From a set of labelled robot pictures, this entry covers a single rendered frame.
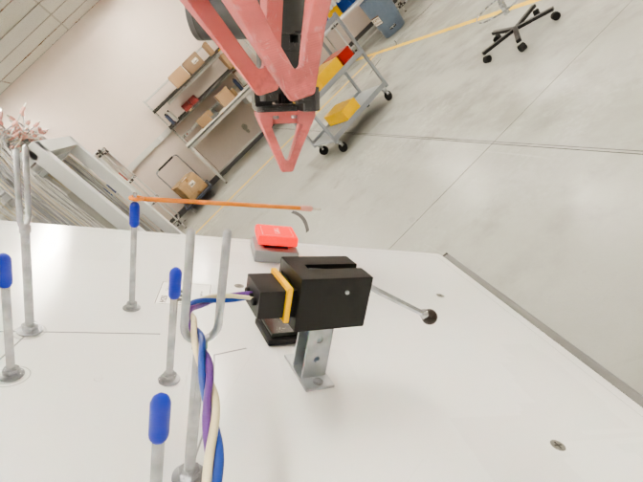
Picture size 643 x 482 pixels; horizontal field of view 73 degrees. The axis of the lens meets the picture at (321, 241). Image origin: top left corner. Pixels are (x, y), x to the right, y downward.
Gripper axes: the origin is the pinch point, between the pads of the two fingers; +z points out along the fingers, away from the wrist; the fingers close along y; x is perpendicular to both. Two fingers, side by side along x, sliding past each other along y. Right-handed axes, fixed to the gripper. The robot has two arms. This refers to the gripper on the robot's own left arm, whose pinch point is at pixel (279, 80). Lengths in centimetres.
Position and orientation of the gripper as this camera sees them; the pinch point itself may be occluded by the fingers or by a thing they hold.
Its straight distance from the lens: 26.6
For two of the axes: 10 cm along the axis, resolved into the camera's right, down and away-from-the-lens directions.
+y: 4.3, 3.3, -8.4
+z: 2.3, 8.6, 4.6
